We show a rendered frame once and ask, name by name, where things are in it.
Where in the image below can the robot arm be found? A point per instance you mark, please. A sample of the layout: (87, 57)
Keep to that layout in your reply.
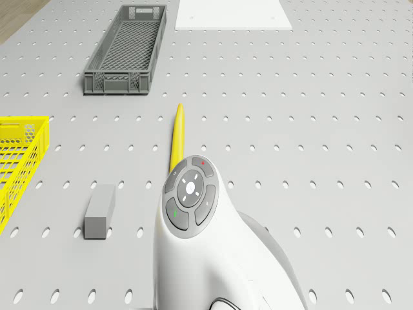
(206, 258)

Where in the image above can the banana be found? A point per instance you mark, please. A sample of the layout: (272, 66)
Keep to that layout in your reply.
(178, 139)

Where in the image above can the dark grey basket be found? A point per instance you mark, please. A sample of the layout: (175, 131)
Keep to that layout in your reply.
(116, 82)

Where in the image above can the grey cube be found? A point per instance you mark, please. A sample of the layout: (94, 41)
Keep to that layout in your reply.
(100, 210)

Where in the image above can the white board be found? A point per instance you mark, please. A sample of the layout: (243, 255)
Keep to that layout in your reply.
(232, 14)

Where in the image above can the yellow basket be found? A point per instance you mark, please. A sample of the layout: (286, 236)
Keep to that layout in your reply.
(40, 135)

